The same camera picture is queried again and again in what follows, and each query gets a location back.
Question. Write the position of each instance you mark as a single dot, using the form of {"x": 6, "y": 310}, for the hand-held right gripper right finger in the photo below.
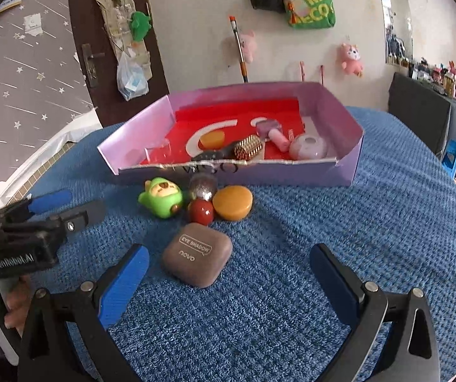
{"x": 333, "y": 286}

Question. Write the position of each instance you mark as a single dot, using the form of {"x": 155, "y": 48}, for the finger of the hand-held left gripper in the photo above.
{"x": 51, "y": 201}
{"x": 80, "y": 217}

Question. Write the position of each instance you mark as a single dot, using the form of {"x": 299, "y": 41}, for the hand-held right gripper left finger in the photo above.
{"x": 122, "y": 286}

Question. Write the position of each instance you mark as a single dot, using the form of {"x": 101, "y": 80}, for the brown square eyeshadow case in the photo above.
{"x": 196, "y": 256}

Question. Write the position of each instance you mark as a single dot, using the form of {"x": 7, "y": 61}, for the pink cardboard box red bottom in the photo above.
{"x": 251, "y": 175}

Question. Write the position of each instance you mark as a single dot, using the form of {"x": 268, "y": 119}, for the orange round disc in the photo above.
{"x": 232, "y": 203}
{"x": 212, "y": 139}

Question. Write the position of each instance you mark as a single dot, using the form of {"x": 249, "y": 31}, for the pink small brush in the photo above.
{"x": 269, "y": 128}

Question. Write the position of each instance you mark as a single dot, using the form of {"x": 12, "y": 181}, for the person's left hand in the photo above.
{"x": 16, "y": 300}

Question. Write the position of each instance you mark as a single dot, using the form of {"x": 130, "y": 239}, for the green cartoon toy figure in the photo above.
{"x": 160, "y": 199}

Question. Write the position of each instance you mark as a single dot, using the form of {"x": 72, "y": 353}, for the clear plastic cup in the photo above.
{"x": 158, "y": 151}

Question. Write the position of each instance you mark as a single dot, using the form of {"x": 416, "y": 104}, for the red ball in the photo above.
{"x": 201, "y": 211}

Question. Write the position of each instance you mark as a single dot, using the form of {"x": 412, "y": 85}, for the dark glitter ball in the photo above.
{"x": 203, "y": 187}

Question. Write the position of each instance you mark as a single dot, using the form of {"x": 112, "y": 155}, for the pink round case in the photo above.
{"x": 308, "y": 147}

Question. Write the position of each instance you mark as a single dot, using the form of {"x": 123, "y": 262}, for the clear plastic bag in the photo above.
{"x": 132, "y": 79}

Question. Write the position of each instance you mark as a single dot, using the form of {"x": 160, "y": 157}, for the blue plastic stool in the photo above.
{"x": 452, "y": 157}

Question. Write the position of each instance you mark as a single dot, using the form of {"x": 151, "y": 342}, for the dark brown door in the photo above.
{"x": 82, "y": 20}

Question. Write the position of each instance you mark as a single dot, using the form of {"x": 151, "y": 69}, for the green hanging toy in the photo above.
{"x": 140, "y": 26}

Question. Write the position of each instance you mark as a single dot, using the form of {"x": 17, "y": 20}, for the hanging paper door organizer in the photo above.
{"x": 116, "y": 12}

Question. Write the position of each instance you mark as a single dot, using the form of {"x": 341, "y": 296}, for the pink stick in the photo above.
{"x": 302, "y": 71}
{"x": 322, "y": 74}

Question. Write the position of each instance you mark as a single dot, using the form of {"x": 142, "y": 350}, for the pink plush toy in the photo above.
{"x": 351, "y": 59}
{"x": 248, "y": 45}

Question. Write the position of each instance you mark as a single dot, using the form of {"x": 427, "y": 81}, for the row of cosmetic bottles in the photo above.
{"x": 450, "y": 81}

